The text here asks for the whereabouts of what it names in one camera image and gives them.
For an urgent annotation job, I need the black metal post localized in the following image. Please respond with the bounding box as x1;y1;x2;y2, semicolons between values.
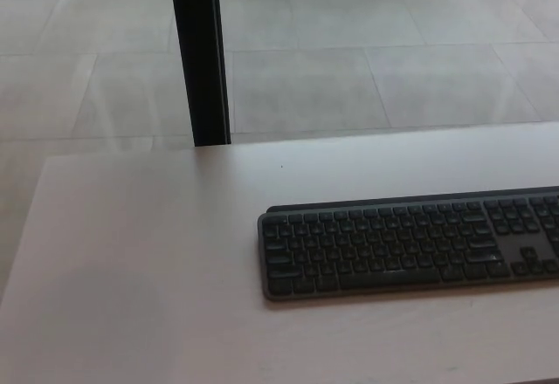
167;0;232;147

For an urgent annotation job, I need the black wireless keyboard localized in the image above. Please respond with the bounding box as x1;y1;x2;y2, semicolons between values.
256;185;559;302

